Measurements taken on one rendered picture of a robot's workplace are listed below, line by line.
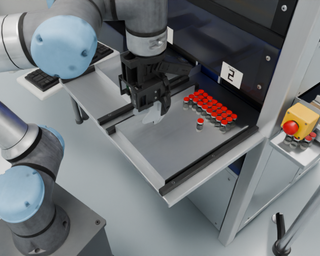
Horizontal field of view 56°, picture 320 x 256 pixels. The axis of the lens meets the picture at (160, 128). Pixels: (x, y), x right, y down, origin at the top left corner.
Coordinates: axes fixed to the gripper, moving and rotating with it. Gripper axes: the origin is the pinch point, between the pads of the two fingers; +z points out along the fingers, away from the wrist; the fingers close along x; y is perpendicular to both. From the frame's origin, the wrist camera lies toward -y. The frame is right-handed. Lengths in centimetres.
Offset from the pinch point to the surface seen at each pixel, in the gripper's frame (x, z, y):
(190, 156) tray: 2.2, 21.3, -11.0
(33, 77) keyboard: -73, 27, 11
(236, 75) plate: -5.1, 6.4, -35.5
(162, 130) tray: -11.5, 21.3, -11.0
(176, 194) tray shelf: 9.8, 21.6, 0.8
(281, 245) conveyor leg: 31, 91, -50
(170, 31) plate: -38, 6, -35
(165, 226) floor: -16, 110, -18
